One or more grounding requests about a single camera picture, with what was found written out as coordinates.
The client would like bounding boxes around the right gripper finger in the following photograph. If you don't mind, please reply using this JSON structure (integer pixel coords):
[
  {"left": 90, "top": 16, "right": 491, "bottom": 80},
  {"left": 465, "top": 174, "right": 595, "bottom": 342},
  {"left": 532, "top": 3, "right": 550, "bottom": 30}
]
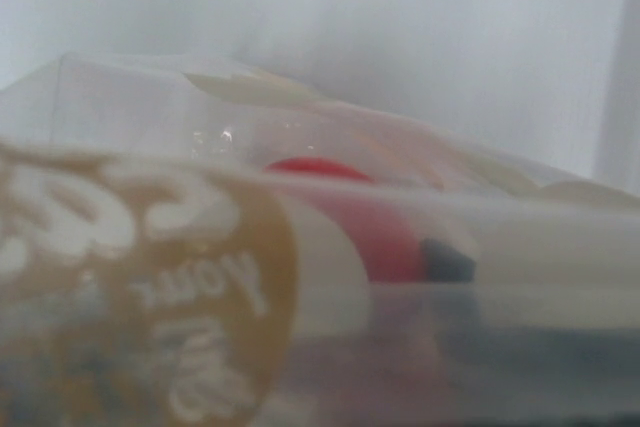
[{"left": 422, "top": 238, "right": 475, "bottom": 282}]

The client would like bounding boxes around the clear zip top bag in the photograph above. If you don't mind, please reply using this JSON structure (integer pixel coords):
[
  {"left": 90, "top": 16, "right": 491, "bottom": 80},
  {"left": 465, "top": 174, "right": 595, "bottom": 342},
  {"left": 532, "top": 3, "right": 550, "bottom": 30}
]
[{"left": 1, "top": 55, "right": 639, "bottom": 426}]

